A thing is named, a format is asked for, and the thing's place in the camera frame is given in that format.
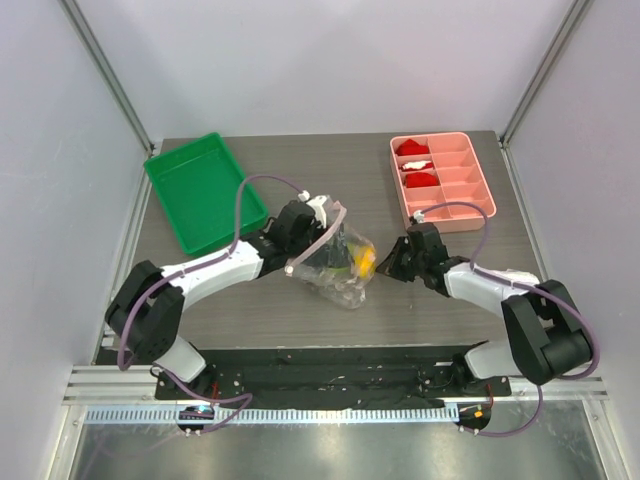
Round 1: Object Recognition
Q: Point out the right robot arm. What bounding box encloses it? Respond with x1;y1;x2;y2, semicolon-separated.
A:
376;223;599;395

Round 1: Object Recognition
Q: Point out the green plastic tray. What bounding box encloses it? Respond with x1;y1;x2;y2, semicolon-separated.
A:
144;133;245;257

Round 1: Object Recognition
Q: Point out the purple cable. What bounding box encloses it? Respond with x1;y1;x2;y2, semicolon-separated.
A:
116;174;311;434
413;201;601;437

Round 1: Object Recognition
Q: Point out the green fake fruit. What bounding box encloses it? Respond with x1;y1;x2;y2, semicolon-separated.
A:
325;265;352;277

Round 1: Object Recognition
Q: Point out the clear zip top bag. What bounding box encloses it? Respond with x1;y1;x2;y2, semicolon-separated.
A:
284;195;376;309

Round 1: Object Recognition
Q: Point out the red fake food piece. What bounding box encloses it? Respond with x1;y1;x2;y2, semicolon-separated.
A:
395;139;430;156

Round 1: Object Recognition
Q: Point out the red fake food slice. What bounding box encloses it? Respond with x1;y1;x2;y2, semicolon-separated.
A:
404;171;440;189

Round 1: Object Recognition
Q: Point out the pink compartment tray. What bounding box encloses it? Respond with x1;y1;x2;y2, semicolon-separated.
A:
389;132;497;233

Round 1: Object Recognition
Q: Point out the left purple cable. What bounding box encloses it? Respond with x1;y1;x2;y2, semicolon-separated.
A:
116;174;311;434

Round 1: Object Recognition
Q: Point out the aluminium front rail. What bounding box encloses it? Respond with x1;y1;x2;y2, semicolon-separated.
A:
63;366;608;433

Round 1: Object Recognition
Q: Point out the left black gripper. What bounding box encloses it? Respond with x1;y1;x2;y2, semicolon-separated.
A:
288;222;354;269

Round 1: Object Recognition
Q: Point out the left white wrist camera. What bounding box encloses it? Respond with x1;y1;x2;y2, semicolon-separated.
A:
297;190;332;228

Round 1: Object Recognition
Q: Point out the white cloth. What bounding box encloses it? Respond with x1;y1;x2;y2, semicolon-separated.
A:
491;269;540;285

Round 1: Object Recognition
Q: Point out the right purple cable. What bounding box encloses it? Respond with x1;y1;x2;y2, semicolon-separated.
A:
413;201;601;437

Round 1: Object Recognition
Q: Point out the yellow fake fruit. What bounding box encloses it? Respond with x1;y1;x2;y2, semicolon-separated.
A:
351;244;376;279

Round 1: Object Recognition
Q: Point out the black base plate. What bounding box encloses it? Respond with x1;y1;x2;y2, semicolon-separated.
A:
154;347;512;409

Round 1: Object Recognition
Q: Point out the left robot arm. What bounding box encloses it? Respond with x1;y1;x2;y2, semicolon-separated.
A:
105;196;346;399

